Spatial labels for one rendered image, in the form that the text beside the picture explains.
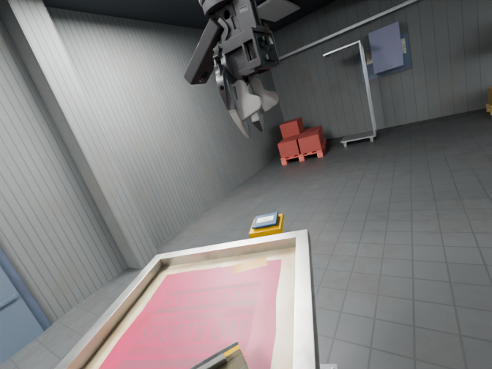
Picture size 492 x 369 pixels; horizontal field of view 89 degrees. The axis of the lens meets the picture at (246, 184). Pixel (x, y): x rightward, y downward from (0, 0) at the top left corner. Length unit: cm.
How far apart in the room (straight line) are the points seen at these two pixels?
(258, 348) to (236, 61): 53
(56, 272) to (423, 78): 729
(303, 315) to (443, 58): 679
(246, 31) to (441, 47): 676
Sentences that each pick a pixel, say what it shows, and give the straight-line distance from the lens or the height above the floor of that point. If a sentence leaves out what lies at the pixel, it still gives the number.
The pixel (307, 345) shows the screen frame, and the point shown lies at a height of 99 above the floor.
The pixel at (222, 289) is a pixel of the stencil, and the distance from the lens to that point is 76.
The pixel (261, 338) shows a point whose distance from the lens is 61.
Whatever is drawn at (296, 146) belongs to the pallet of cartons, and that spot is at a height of 37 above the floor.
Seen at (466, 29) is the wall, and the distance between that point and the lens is 715.
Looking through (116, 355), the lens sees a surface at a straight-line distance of 78.
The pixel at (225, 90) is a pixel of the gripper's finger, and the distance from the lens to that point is 43.
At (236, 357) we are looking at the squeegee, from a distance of 54.
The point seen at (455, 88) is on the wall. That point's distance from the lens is 717.
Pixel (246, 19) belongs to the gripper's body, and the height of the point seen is 152.
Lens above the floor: 139
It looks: 15 degrees down
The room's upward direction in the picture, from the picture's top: 18 degrees counter-clockwise
